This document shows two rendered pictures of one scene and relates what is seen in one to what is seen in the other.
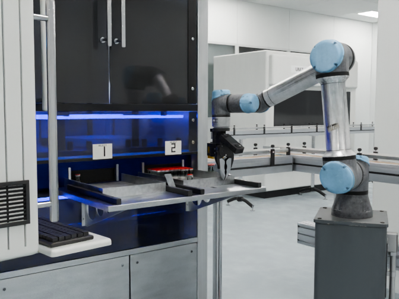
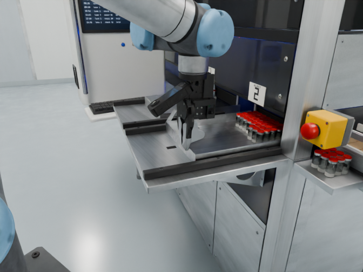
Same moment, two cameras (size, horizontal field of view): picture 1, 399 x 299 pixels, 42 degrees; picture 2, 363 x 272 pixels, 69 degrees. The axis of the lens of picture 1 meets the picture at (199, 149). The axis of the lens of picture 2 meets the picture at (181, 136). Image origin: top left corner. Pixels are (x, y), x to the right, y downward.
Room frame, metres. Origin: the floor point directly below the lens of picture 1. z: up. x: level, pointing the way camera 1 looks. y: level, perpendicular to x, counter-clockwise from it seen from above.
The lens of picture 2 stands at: (2.28, -0.73, 1.24)
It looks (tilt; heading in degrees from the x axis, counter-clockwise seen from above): 24 degrees down; 107
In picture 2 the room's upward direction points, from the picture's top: straight up
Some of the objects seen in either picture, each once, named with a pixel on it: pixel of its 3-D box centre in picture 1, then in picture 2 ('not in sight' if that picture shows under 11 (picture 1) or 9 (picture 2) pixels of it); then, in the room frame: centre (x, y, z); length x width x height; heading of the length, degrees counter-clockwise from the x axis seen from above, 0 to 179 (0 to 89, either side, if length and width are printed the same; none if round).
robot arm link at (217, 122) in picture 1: (220, 123); (193, 63); (2.11, -0.09, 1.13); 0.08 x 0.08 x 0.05
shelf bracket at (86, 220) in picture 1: (104, 216); not in sight; (1.88, 0.35, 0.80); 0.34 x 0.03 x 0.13; 37
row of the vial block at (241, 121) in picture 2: (173, 174); (251, 127); (2.26, 0.11, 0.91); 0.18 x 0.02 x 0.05; 127
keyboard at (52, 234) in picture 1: (39, 228); (128, 103); (1.60, 0.50, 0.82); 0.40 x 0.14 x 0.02; 44
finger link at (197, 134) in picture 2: (224, 168); (194, 136); (2.12, -0.10, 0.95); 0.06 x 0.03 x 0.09; 37
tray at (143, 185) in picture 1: (113, 184); (189, 104); (1.99, 0.33, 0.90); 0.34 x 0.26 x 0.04; 37
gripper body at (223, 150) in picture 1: (219, 142); (194, 96); (2.12, -0.08, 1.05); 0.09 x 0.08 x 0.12; 37
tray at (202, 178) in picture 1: (184, 177); (228, 133); (2.19, 0.06, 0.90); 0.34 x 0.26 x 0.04; 37
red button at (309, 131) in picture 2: not in sight; (311, 130); (2.40, -0.09, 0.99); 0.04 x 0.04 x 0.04; 37
